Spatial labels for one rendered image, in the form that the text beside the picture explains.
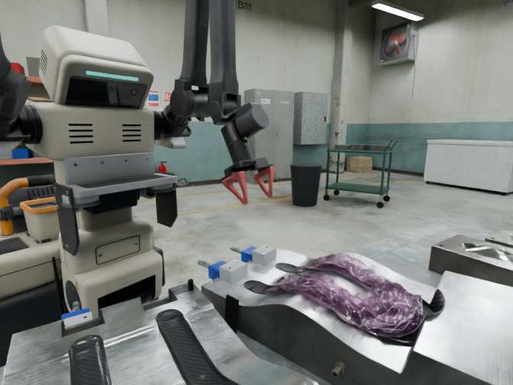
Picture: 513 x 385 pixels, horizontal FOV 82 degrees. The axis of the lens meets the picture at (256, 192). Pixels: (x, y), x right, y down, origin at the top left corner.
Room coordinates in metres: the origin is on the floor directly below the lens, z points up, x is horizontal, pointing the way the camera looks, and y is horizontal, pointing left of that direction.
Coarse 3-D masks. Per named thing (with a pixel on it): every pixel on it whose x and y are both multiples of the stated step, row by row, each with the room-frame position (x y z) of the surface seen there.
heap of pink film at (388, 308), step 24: (312, 264) 0.55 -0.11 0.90; (336, 264) 0.53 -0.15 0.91; (360, 264) 0.53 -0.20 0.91; (288, 288) 0.46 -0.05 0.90; (312, 288) 0.44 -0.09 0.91; (336, 288) 0.43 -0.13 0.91; (384, 288) 0.45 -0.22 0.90; (336, 312) 0.40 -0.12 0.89; (360, 312) 0.39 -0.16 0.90; (384, 312) 0.40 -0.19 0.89; (408, 312) 0.40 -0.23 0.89
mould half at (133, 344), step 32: (128, 320) 0.38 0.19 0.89; (192, 320) 0.39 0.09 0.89; (32, 352) 0.32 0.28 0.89; (64, 352) 0.32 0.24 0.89; (128, 352) 0.33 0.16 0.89; (160, 352) 0.33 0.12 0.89; (224, 352) 0.33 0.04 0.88; (32, 384) 0.28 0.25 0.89; (64, 384) 0.28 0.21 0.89; (128, 384) 0.28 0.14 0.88; (160, 384) 0.28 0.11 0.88; (256, 384) 0.25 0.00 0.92; (288, 384) 0.24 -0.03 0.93
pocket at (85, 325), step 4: (100, 312) 0.41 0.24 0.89; (100, 316) 0.41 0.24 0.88; (92, 320) 0.41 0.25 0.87; (96, 320) 0.41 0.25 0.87; (100, 320) 0.41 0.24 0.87; (104, 320) 0.39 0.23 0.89; (80, 324) 0.40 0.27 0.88; (84, 324) 0.40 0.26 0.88; (88, 324) 0.40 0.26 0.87; (92, 324) 0.40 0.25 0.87; (96, 324) 0.40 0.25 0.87; (100, 324) 0.41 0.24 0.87; (64, 328) 0.38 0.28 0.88; (68, 328) 0.39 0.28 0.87; (72, 328) 0.39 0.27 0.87; (76, 328) 0.39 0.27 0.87; (80, 328) 0.39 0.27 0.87; (84, 328) 0.40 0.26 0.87; (88, 328) 0.40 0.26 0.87; (64, 332) 0.38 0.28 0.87; (68, 332) 0.38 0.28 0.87; (72, 332) 0.39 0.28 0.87; (64, 336) 0.38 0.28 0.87
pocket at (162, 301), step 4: (168, 292) 0.47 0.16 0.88; (172, 292) 0.46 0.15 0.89; (168, 296) 0.47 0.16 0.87; (172, 296) 0.46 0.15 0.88; (140, 300) 0.44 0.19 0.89; (156, 300) 0.46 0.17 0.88; (160, 300) 0.46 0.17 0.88; (164, 300) 0.46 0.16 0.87; (168, 300) 0.47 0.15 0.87; (172, 300) 0.47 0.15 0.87; (176, 300) 0.44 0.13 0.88; (144, 304) 0.45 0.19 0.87; (148, 304) 0.45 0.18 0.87; (152, 304) 0.45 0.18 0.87; (156, 304) 0.46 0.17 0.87; (160, 304) 0.46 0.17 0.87; (164, 304) 0.46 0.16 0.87; (144, 308) 0.44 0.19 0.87; (148, 308) 0.45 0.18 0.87; (152, 308) 0.45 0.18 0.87
